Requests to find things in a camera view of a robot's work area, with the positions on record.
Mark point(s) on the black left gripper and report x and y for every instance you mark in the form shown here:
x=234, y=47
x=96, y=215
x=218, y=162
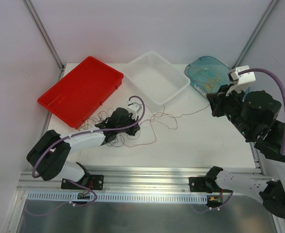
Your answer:
x=131, y=127

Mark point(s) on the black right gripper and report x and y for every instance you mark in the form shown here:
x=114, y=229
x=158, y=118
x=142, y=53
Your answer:
x=215, y=102

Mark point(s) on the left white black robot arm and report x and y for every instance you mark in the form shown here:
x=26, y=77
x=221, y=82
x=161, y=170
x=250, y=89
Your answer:
x=49, y=155

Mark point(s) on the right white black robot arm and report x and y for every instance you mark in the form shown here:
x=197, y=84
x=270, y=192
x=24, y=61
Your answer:
x=254, y=115

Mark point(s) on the teal translucent plastic bin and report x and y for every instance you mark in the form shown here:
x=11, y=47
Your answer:
x=207, y=74

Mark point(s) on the red plastic tray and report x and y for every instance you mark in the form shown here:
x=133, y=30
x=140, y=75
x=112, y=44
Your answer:
x=82, y=91

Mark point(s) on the white perforated plastic basket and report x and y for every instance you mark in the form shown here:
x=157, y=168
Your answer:
x=156, y=77

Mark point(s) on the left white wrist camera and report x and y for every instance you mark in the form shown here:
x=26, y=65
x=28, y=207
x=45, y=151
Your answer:
x=133, y=108

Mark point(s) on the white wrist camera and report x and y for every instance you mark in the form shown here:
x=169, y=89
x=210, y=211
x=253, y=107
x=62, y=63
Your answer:
x=241, y=79
x=133, y=108

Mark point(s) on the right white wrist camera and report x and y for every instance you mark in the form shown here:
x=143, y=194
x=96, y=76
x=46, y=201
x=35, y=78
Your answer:
x=241, y=79

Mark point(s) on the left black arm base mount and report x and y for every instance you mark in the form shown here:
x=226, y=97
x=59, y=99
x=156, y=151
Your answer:
x=94, y=182

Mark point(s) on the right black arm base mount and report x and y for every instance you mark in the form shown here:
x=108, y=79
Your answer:
x=202, y=184

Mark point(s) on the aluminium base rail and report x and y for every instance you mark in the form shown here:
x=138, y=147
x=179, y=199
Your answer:
x=138, y=179

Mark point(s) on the right aluminium frame post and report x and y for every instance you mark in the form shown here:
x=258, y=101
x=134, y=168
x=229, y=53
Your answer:
x=256, y=32

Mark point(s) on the aluminium frame post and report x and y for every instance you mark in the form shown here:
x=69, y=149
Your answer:
x=256, y=32
x=44, y=34

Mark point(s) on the white slotted cable duct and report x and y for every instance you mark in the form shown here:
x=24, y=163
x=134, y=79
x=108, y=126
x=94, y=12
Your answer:
x=118, y=197

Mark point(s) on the left aluminium frame post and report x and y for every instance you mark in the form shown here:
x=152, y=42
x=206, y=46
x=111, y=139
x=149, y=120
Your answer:
x=44, y=34

